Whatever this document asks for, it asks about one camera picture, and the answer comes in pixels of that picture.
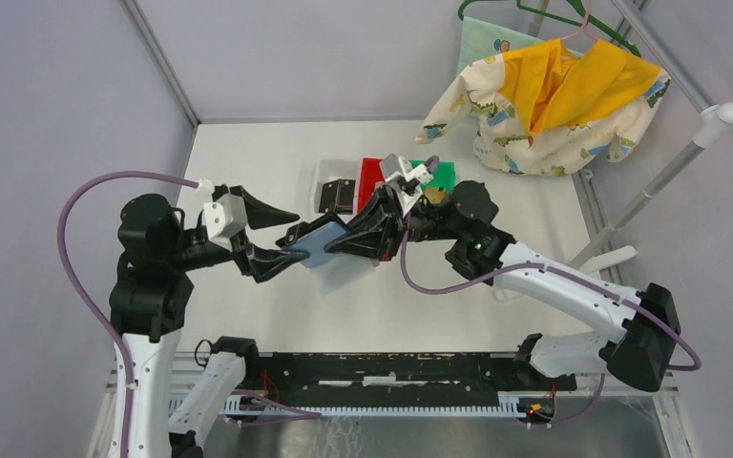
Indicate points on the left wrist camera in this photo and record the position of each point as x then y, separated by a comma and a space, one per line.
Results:
224, 218

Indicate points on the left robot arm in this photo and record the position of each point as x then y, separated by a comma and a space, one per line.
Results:
148, 310

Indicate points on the black leather card holder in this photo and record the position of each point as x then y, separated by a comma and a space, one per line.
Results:
311, 237

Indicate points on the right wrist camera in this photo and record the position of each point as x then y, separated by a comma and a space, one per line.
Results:
405, 178

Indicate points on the cards in green bin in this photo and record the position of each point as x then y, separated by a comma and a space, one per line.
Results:
435, 195

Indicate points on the white plastic bin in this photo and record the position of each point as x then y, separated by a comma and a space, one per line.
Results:
327, 169

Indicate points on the green plastic bin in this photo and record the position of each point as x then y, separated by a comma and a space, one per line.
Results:
443, 177

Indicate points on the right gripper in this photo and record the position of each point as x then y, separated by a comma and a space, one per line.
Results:
382, 241

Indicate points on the red plastic bin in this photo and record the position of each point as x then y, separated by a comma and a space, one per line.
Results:
370, 176

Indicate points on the white clothes rack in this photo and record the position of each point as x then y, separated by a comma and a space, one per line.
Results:
683, 168

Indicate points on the pink clothes hanger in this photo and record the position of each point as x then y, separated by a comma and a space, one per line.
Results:
583, 29

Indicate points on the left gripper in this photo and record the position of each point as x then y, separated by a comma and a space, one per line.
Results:
261, 260

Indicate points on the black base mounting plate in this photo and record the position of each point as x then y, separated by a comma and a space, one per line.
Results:
396, 379

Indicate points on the yellow cream children's jacket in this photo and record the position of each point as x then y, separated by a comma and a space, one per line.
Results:
544, 111

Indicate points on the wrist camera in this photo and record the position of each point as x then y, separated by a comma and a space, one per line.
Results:
405, 178
224, 218

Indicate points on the white cable tray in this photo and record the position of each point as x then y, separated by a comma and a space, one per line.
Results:
505, 407

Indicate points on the light green towel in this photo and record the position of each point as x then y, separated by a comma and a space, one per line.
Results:
480, 39

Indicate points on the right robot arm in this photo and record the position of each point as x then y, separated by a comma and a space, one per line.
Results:
633, 333

